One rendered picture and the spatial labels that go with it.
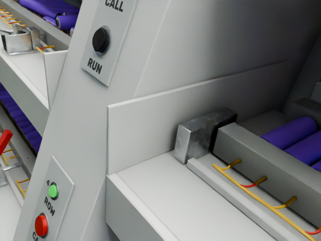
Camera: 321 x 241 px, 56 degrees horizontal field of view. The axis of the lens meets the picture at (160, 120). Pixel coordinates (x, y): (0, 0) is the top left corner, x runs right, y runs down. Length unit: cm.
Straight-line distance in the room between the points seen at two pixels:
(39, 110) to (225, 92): 17
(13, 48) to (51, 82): 15
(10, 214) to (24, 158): 9
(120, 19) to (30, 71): 17
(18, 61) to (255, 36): 26
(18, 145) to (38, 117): 22
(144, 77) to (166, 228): 9
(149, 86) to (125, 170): 6
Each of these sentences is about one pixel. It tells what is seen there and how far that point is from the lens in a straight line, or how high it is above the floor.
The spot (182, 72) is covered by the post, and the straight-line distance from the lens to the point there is 20.
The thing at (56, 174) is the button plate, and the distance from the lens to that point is 25.
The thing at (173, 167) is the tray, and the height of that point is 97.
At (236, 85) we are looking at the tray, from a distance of 25.
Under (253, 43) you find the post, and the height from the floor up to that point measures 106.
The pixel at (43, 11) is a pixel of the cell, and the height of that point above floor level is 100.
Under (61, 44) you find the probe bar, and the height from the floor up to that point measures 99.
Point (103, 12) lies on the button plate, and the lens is 22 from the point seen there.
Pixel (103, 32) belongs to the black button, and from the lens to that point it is 21.
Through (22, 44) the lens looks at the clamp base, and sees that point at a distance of 41.
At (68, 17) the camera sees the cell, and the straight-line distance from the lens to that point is 45.
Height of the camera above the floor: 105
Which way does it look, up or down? 16 degrees down
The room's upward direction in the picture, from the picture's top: 22 degrees clockwise
